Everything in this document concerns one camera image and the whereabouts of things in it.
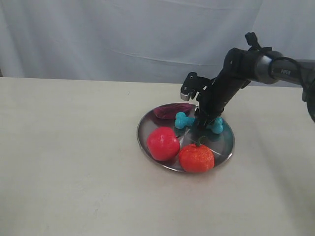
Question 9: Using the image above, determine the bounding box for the round silver metal plate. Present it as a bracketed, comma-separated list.
[137, 104, 235, 173]

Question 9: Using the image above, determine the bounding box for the orange toy pumpkin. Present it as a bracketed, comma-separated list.
[179, 136, 215, 173]

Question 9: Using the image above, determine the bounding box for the teal toy bone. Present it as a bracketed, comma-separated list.
[174, 112, 223, 134]

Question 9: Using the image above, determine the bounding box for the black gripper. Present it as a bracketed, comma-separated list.
[196, 71, 249, 130]

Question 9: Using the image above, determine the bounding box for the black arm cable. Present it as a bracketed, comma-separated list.
[245, 31, 311, 87]

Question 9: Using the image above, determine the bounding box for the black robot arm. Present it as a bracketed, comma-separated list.
[197, 48, 315, 129]

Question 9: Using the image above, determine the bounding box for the red apple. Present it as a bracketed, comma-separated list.
[146, 127, 181, 161]

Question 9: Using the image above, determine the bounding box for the white backdrop cloth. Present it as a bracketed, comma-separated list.
[0, 0, 315, 83]

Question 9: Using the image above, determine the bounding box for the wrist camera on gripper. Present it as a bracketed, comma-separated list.
[180, 72, 214, 101]

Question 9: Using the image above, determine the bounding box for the purple sweet potato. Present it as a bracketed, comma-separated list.
[153, 103, 193, 119]

